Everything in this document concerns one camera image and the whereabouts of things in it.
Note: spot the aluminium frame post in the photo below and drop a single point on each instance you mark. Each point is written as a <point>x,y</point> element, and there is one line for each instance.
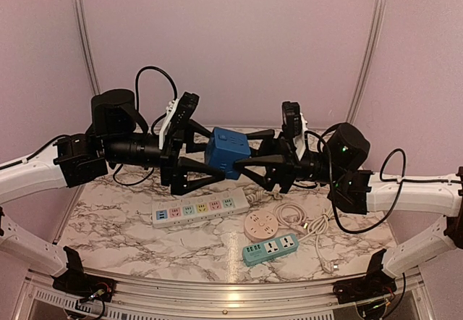
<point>85,45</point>
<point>373,37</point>

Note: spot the pink round power socket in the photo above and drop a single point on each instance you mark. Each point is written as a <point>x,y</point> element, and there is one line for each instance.
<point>260,225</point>

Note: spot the white multicolour power strip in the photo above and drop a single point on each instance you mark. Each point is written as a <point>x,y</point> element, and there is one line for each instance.
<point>198,209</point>

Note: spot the left aluminium frame post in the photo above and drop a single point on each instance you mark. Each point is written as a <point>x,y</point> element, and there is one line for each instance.
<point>85,45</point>

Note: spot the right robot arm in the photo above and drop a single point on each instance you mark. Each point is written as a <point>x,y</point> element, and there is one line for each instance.
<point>341,151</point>

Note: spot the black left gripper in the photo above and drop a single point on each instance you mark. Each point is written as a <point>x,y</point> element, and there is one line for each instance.
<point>173,170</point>

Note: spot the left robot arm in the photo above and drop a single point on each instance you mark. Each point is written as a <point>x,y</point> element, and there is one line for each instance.
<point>117,136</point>

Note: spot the aluminium front rail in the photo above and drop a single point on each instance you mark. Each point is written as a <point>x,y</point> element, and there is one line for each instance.
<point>148,298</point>

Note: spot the teal power strip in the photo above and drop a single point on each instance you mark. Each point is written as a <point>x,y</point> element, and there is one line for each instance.
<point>258,253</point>

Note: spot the blue cube power socket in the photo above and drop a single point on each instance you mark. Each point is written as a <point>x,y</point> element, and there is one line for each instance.
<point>224,148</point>

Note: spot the right aluminium frame post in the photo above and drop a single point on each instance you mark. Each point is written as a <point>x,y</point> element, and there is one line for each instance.
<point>373,37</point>

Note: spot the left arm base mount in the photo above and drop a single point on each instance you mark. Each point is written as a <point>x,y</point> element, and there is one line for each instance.
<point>76,282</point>

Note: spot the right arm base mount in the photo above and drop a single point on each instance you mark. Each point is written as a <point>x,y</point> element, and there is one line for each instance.
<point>374,283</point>

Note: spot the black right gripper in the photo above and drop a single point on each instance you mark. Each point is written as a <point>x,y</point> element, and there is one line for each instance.
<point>281,163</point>

